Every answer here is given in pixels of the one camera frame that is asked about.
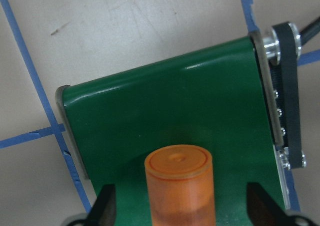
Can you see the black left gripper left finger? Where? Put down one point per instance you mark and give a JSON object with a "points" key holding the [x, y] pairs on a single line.
{"points": [[104, 210]]}

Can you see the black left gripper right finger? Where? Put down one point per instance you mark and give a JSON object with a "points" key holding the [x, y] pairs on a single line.
{"points": [[261, 209]]}

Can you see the green conveyor belt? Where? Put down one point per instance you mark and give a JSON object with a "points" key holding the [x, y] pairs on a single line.
{"points": [[216, 98]]}

